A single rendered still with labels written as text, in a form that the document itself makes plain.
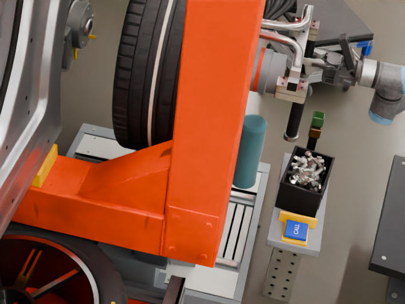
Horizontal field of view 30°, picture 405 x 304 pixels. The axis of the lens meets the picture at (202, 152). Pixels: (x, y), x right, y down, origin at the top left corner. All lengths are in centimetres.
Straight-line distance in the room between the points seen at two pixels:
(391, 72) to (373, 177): 96
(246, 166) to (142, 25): 61
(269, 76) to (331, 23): 140
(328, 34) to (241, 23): 197
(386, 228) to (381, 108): 45
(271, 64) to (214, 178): 52
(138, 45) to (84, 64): 169
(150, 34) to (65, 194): 51
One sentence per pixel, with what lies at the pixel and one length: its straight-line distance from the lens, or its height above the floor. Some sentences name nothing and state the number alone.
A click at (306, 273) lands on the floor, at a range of 295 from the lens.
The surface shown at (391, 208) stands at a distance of 285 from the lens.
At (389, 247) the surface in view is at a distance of 272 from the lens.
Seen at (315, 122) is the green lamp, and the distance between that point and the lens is 257.
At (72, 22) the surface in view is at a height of 90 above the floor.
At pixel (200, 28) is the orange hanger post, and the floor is 131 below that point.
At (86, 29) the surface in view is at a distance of 248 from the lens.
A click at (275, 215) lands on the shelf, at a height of 45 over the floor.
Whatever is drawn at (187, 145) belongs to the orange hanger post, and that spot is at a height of 97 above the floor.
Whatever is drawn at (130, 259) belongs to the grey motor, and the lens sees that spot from 259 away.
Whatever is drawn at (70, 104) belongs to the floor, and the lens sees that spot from 354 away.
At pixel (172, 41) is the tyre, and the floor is 106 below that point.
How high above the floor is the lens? 222
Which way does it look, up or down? 42 degrees down
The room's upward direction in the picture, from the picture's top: 8 degrees clockwise
